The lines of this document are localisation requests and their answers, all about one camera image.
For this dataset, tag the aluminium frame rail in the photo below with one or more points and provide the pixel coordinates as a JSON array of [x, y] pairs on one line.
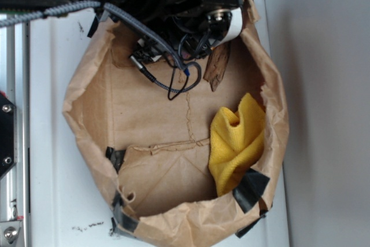
[[15, 209]]

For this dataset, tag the yellow cloth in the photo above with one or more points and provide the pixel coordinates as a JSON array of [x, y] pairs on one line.
[[236, 143]]

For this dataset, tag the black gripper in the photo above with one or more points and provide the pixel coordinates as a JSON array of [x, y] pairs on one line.
[[192, 28]]

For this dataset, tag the black metal bracket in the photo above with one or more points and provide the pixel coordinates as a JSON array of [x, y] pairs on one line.
[[8, 133]]

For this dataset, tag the brown bark piece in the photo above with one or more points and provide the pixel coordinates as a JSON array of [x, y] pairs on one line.
[[216, 65]]

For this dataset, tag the brown paper bag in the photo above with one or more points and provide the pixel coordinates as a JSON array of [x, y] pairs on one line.
[[149, 156]]

